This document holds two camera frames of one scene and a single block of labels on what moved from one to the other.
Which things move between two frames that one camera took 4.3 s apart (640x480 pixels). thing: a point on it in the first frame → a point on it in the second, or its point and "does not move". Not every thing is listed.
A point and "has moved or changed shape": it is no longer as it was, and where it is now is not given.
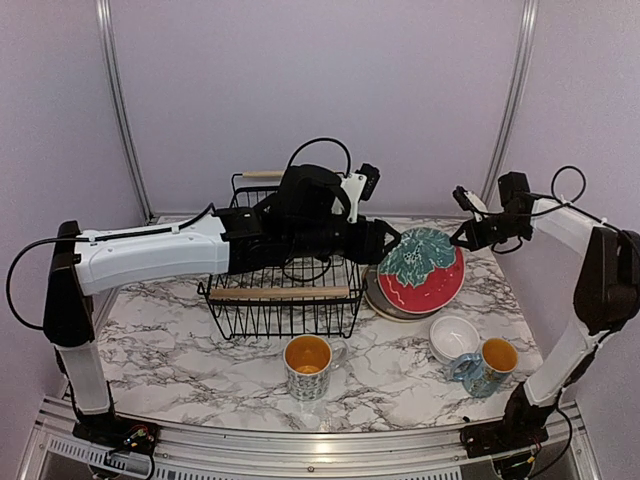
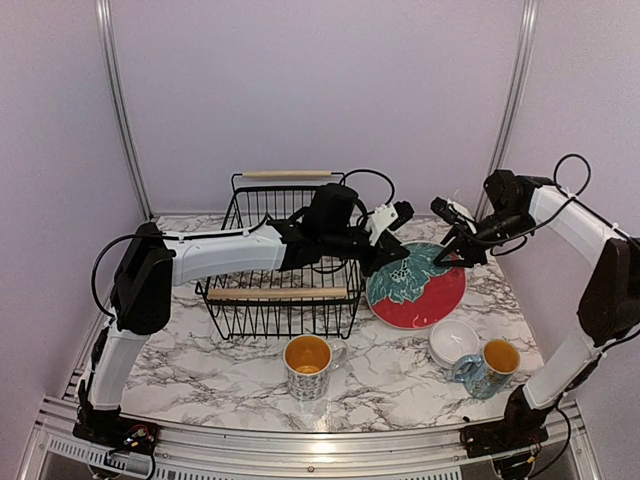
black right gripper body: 505,229 does not move
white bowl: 452,336 does not move
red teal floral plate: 424,272 has moved or changed shape
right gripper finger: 473,235 → 450,242
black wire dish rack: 292,300 does not move
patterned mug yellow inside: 309,360 does not move
